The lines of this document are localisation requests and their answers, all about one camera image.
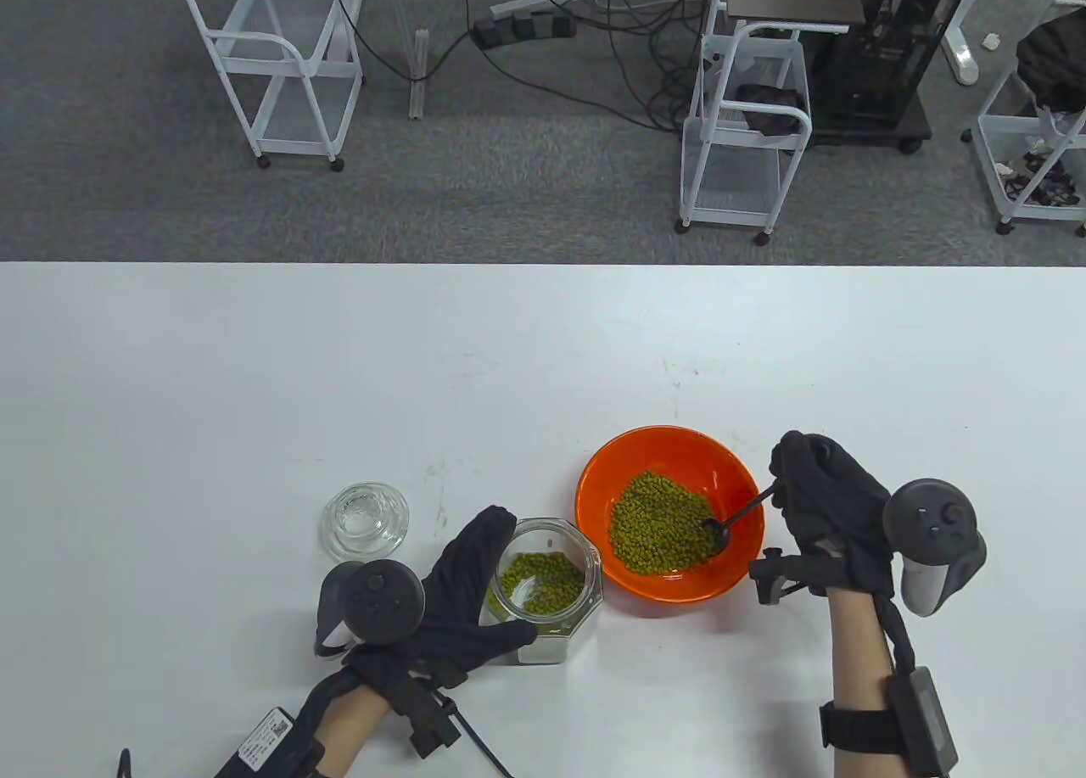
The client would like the person's left hand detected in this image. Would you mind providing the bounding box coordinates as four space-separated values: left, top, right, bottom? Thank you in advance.
344 505 540 702

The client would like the person's right hand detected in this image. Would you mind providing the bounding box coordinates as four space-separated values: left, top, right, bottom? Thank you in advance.
770 430 900 596

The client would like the pile of green mung beans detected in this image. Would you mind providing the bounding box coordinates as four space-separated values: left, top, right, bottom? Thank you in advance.
499 551 586 618

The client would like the clear glass jar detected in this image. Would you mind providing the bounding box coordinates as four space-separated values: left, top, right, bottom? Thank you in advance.
481 518 603 667

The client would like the black measuring scoop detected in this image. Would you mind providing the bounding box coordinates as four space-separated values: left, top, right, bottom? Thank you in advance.
700 483 780 554

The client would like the clear glass jar lid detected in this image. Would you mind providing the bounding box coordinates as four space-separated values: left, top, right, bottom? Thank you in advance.
320 483 411 558

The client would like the scooped portion of mung beans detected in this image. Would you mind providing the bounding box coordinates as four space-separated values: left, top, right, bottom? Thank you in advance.
608 470 722 575

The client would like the orange bowl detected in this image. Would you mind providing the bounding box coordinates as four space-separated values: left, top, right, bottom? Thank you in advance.
574 426 766 605

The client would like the person's left forearm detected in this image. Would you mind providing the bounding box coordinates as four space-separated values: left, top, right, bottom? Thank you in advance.
310 676 408 778

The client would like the black left hand controller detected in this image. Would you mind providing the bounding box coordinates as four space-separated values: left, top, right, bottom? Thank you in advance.
316 560 425 656

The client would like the black hand controller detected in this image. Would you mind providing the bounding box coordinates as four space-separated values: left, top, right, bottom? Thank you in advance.
882 479 988 618
316 560 425 656

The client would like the black right hand controller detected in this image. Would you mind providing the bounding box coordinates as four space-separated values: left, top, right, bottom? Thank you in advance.
882 479 988 618

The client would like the plain black wrist box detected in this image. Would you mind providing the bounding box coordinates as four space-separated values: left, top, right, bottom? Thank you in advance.
887 666 960 775

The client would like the black box with white label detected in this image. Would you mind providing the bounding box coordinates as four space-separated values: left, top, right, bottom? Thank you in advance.
216 702 327 778

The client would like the white metal trolley cart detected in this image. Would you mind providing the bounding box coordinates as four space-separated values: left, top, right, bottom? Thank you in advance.
961 48 1086 238
174 0 370 173
676 21 814 246

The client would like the pile of dark scraps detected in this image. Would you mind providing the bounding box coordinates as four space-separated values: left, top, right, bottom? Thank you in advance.
997 148 1083 208

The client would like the black bag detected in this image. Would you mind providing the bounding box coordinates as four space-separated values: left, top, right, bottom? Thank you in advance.
734 84 807 138
1016 6 1086 115

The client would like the black computer rack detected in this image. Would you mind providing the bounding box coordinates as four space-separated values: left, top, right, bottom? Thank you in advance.
806 0 981 153

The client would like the white desk leg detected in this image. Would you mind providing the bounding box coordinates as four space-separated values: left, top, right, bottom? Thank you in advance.
942 0 998 86

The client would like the black power strip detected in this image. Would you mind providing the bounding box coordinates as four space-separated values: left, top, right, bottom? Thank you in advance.
472 13 578 49

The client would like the white power strip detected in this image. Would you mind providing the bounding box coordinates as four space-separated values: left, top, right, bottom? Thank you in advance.
490 0 586 20

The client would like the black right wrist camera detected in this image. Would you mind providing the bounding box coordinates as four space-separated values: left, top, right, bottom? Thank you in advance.
749 547 828 607

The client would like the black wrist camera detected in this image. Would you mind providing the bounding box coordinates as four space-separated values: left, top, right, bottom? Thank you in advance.
749 547 828 607
407 676 466 758

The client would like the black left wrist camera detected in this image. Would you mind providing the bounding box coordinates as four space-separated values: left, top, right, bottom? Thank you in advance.
407 676 466 758

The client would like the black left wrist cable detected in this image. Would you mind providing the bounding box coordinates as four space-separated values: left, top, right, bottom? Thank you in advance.
450 697 518 778

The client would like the black forearm strap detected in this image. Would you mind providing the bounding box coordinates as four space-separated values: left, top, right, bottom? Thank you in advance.
819 702 904 752

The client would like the tangle of black floor cables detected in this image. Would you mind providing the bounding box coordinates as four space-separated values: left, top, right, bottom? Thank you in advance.
327 0 722 132

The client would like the white slim post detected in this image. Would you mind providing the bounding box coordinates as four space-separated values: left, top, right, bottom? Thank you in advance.
407 30 432 120

